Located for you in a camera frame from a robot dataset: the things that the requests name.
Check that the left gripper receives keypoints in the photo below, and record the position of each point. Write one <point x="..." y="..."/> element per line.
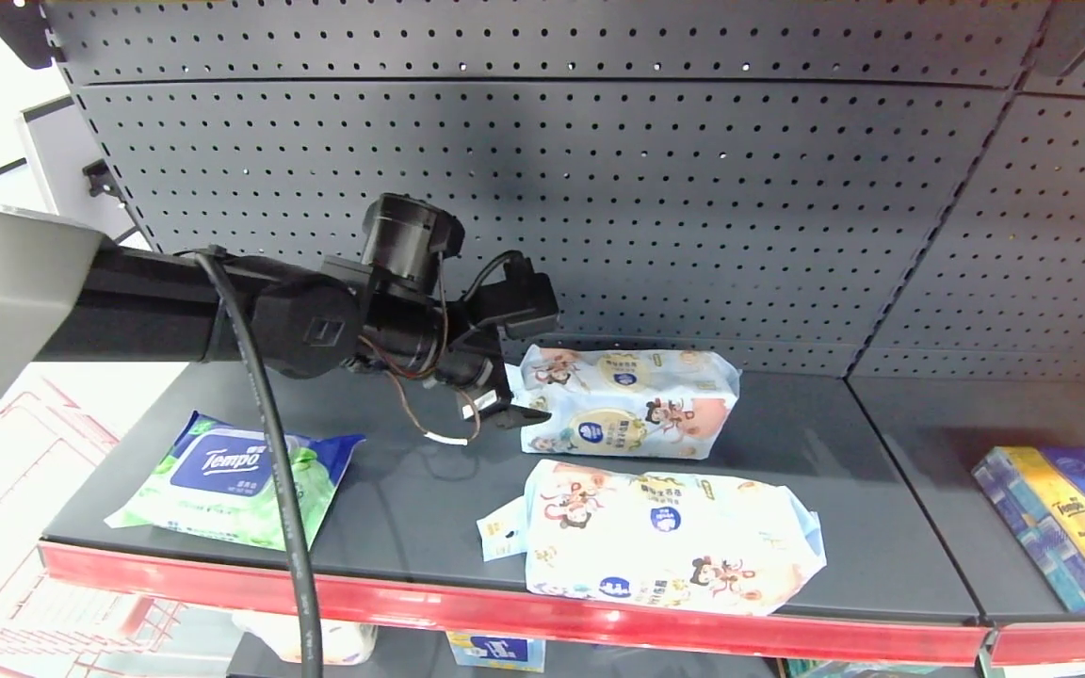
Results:
<point x="469" y="367"/>

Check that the cartoon print tissue pack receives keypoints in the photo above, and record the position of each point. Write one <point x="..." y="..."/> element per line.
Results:
<point x="637" y="400"/>
<point x="665" y="541"/>

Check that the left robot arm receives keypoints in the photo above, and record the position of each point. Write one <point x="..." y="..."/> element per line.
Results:
<point x="307" y="325"/>

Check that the black shop shelf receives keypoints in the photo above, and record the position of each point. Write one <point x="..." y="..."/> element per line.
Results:
<point x="618" y="188"/>

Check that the pink shopping cart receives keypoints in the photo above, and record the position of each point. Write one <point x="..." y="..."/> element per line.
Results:
<point x="142" y="617"/>

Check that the blue white pack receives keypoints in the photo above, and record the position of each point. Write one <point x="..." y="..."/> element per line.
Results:
<point x="495" y="652"/>

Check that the white tissue pack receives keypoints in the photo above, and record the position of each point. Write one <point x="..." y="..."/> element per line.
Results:
<point x="335" y="642"/>

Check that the green wet wipes pack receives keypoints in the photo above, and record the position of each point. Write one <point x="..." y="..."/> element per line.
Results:
<point x="222" y="480"/>

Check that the blue yellow tissue box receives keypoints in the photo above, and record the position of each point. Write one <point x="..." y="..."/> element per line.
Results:
<point x="1070" y="518"/>

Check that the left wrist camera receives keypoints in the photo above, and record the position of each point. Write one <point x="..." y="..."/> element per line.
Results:
<point x="519" y="301"/>

